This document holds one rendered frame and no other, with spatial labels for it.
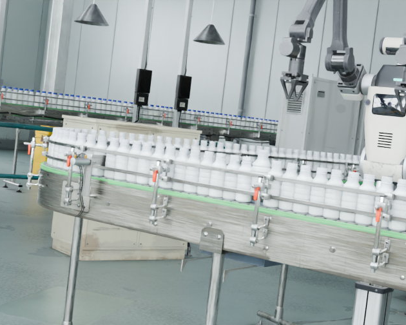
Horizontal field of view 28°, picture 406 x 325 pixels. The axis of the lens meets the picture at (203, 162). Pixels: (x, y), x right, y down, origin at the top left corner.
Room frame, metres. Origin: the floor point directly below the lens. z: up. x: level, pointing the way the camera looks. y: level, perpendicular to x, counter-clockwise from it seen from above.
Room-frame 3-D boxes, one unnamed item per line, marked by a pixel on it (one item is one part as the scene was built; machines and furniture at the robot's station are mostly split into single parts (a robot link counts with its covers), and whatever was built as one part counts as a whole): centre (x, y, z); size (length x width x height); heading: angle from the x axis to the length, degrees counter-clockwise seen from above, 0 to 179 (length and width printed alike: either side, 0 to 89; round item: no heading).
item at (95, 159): (3.28, 0.47, 0.96); 0.23 x 0.10 x 0.27; 145
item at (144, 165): (3.21, 0.23, 1.08); 0.06 x 0.06 x 0.17
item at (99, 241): (7.23, 0.67, 0.59); 1.10 x 0.62 x 1.18; 127
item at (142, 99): (9.03, 0.78, 1.55); 0.17 x 0.15 x 0.42; 127
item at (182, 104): (9.36, 0.34, 1.55); 0.17 x 0.15 x 0.42; 127
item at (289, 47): (3.00, -0.28, 1.61); 0.12 x 0.09 x 0.12; 147
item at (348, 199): (2.71, -0.51, 1.08); 0.06 x 0.06 x 0.17
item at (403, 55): (2.75, -0.65, 1.60); 0.12 x 0.09 x 0.12; 146
